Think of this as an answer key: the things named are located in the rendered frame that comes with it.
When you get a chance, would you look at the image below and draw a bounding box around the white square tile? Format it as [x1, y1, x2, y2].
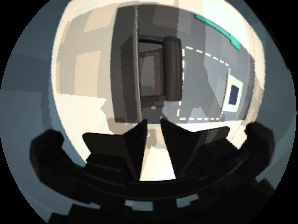
[221, 75, 242, 112]

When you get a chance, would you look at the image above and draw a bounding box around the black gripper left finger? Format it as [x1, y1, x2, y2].
[81, 119, 148, 180]

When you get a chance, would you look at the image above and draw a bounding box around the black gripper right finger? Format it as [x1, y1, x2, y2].
[161, 119, 230, 179]

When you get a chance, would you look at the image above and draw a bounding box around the teal flat trowel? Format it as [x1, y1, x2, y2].
[194, 15, 241, 51]

